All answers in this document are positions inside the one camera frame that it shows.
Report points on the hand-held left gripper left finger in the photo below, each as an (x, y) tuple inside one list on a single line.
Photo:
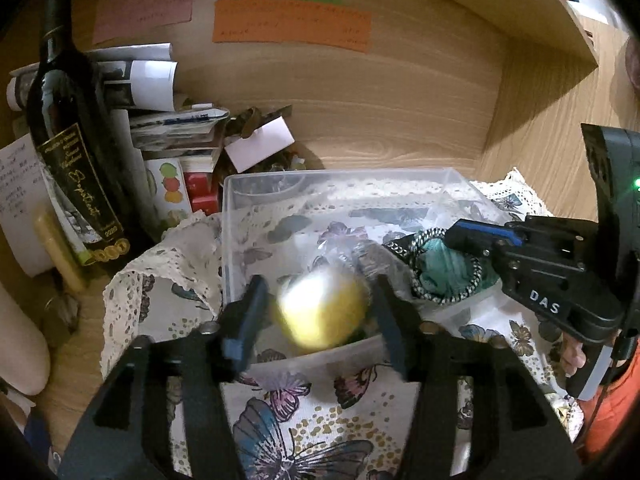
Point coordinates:
[(246, 321)]

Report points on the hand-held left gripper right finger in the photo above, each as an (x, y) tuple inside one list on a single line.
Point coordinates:
[(395, 327)]

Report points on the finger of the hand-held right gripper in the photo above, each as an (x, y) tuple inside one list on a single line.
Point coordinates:
[(480, 237)]

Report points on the yellow soft ball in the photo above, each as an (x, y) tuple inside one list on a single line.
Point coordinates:
[(320, 306)]

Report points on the clear plastic box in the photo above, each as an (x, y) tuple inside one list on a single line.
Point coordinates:
[(345, 240)]

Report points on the person's right hand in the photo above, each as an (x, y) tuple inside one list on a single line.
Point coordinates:
[(572, 357)]

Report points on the butterfly print lace cloth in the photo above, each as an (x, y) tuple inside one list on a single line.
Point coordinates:
[(320, 360)]

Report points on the orange sleeve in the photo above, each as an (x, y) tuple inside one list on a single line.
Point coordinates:
[(617, 410)]

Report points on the fruit print white box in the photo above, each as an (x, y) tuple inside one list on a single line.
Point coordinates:
[(167, 190)]

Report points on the white folded card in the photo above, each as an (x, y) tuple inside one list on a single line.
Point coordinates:
[(257, 142)]

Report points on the yellow tube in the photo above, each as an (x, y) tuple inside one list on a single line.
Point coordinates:
[(57, 250)]

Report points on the stack of printed booklets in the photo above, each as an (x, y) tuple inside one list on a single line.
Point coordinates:
[(180, 127)]

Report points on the wooden shelf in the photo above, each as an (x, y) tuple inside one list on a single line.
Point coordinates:
[(500, 20)]

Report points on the dark wine bottle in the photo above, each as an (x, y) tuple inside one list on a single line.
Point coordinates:
[(75, 150)]

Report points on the white handwritten paper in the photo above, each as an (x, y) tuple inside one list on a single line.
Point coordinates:
[(20, 200)]

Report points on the rolled printed papers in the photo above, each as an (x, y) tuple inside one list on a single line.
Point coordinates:
[(135, 77)]

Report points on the orange paper note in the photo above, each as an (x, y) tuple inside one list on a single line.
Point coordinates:
[(292, 25)]

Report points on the pink paper note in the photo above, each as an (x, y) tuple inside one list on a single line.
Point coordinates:
[(142, 10)]

